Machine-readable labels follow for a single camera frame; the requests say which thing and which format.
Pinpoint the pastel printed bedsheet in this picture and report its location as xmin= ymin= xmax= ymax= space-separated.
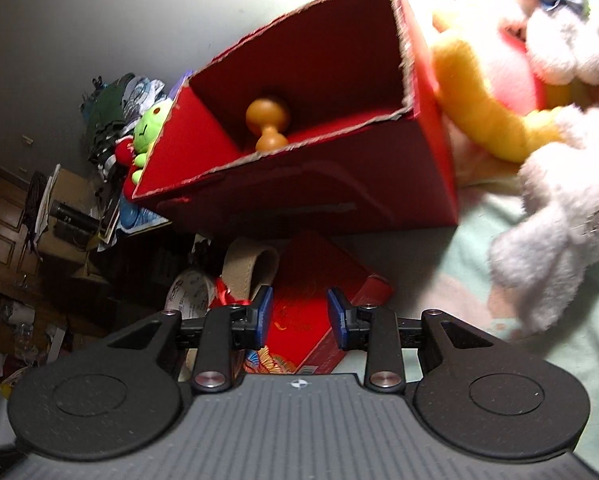
xmin=449 ymin=187 xmax=599 ymax=466

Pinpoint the red plush toy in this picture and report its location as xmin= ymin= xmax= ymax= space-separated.
xmin=114 ymin=137 xmax=136 ymax=167

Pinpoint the blue white patterned bag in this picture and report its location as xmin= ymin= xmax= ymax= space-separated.
xmin=118 ymin=195 xmax=173 ymax=233

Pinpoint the pile of clothes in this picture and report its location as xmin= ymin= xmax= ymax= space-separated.
xmin=82 ymin=74 xmax=168 ymax=166

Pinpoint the yellow pink plush toy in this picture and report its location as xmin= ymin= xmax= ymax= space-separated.
xmin=432 ymin=0 xmax=599 ymax=196

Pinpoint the green plush toy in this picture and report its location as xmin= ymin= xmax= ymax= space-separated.
xmin=131 ymin=100 xmax=175 ymax=186

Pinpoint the brown cardboard carton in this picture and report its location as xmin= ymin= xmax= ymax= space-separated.
xmin=40 ymin=167 xmax=105 ymax=261

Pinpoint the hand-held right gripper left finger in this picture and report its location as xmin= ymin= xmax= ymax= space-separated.
xmin=107 ymin=285 xmax=275 ymax=396

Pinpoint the brown cardboard tape roll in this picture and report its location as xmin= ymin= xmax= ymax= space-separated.
xmin=222 ymin=237 xmax=280 ymax=306

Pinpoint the white round clock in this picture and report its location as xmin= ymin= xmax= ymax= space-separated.
xmin=164 ymin=269 xmax=218 ymax=321

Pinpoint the white fluffy plush toy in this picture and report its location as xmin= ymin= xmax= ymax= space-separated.
xmin=489 ymin=0 xmax=599 ymax=336

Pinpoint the red shiny ribbon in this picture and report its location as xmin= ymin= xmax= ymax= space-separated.
xmin=210 ymin=277 xmax=253 ymax=309

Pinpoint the large red cardboard box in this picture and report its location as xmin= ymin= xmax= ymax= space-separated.
xmin=124 ymin=0 xmax=460 ymax=236

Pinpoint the black cylinder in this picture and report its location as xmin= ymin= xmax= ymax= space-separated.
xmin=50 ymin=200 xmax=103 ymax=232

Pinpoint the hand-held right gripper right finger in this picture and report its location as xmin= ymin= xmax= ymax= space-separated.
xmin=327 ymin=287 xmax=495 ymax=394

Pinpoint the small red gift box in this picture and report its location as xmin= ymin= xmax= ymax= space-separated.
xmin=244 ymin=232 xmax=395 ymax=376

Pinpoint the orange wooden gourd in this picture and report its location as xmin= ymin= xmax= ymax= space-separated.
xmin=246 ymin=96 xmax=293 ymax=153

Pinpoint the purple packet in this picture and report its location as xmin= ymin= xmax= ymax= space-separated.
xmin=172 ymin=72 xmax=196 ymax=97

